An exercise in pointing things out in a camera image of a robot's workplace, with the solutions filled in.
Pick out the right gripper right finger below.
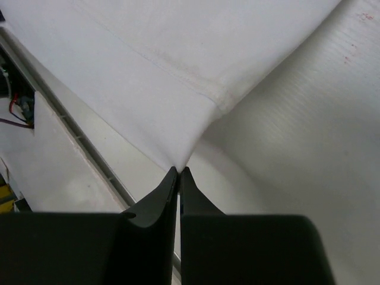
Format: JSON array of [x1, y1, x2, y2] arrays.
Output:
[[180, 168, 335, 284]]

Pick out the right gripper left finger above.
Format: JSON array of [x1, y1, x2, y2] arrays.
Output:
[[1, 168, 178, 284]]

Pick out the white skirt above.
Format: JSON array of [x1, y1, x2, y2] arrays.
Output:
[[1, 1, 338, 170]]

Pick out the white front cover board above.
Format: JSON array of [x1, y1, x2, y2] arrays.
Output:
[[1, 92, 126, 213]]

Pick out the aluminium table frame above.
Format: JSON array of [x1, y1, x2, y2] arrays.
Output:
[[1, 28, 181, 274]]

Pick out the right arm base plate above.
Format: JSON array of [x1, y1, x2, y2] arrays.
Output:
[[1, 47, 35, 129]]

